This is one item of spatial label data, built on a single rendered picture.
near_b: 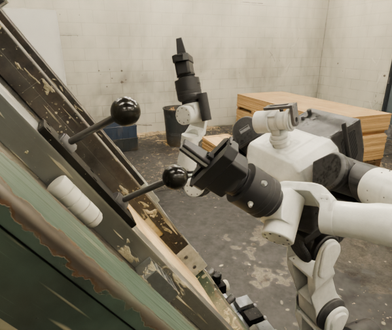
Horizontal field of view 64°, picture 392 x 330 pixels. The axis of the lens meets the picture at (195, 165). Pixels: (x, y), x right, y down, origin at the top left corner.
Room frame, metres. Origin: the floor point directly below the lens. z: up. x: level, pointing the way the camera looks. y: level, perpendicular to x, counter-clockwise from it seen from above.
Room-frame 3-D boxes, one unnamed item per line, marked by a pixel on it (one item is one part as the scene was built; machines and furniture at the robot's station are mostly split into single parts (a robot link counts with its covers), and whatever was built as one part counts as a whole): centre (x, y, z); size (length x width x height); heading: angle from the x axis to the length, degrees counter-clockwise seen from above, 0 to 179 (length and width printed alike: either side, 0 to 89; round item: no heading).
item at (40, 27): (4.52, 2.12, 1.03); 0.61 x 0.58 x 2.05; 21
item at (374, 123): (5.16, -1.72, 0.39); 2.46 x 1.05 x 0.78; 21
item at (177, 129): (5.43, 0.32, 0.33); 0.52 x 0.51 x 0.65; 21
